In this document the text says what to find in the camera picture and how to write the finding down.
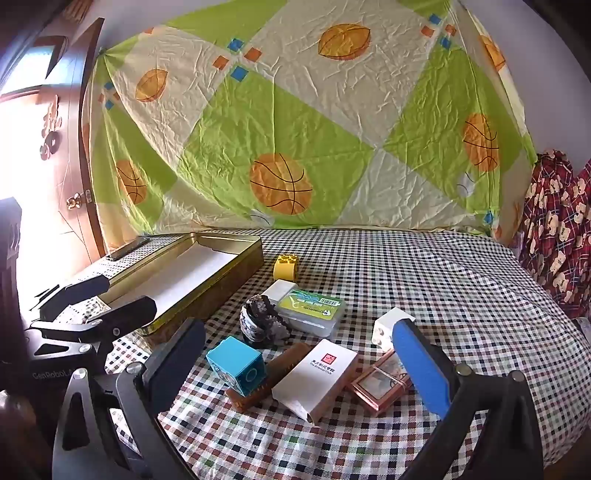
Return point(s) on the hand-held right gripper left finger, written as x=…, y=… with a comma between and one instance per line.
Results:
x=178, y=364

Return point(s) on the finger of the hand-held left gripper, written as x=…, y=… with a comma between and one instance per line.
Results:
x=124, y=316
x=78, y=291

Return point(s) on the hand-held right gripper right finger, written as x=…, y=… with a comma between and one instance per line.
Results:
x=422, y=369

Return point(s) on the rose gold photo frame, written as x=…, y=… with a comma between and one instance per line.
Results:
x=374, y=384

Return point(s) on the white toy block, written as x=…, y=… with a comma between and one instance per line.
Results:
x=385, y=328

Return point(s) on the blue cube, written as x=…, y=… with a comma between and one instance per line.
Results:
x=235, y=369

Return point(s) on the gold tin box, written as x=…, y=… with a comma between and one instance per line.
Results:
x=184, y=277

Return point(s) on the purple crystal cluster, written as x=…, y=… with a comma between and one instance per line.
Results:
x=261, y=321

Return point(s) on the brown comb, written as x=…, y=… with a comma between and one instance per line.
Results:
x=282, y=363

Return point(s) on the white card box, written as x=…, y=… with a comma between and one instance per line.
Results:
x=316, y=381

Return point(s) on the clear floss pick box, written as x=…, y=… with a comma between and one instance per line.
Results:
x=314, y=311

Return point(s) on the white phone charger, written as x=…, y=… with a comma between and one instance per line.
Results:
x=279, y=290

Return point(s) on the yellow toy brick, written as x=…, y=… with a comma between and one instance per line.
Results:
x=286, y=268

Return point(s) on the dotted tin lid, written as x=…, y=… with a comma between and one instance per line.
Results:
x=115, y=267

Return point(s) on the checked tablecloth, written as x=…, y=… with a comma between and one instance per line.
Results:
x=461, y=300

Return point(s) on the brass door knob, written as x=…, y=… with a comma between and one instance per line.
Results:
x=76, y=201

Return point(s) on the brown wooden door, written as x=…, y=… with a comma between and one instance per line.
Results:
x=74, y=161

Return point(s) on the hanging door ornament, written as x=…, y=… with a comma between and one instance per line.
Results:
x=50, y=129

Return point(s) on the red bear print cloth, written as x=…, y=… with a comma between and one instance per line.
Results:
x=554, y=221

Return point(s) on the green ball print sheet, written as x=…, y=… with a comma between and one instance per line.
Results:
x=323, y=138

